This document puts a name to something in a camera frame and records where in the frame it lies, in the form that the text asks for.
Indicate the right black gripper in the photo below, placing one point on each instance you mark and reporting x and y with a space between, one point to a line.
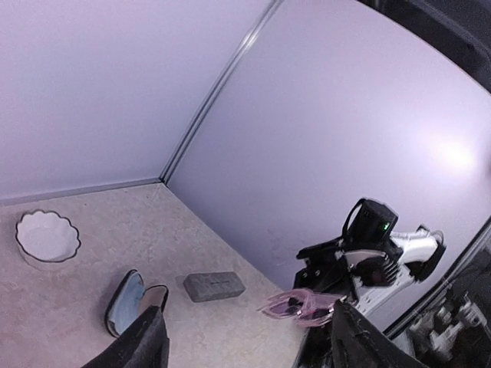
323 272

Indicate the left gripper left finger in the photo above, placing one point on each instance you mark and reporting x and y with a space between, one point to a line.
145 344

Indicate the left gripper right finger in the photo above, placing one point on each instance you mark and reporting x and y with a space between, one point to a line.
351 341

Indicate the blue cleaning cloth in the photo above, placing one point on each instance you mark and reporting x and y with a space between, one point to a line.
124 309

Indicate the clear frame glasses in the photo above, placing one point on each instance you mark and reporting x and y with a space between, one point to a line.
305 307

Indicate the black glasses case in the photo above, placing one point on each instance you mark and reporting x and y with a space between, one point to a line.
156 295

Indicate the grey glasses case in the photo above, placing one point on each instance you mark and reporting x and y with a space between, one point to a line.
204 287

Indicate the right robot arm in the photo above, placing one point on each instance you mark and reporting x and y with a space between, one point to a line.
370 226

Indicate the white scalloped bowl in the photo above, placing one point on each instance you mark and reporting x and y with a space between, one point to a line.
46 240

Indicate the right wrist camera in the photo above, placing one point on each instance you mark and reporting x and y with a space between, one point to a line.
374 268

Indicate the right aluminium frame post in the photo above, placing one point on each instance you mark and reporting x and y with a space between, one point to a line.
249 39

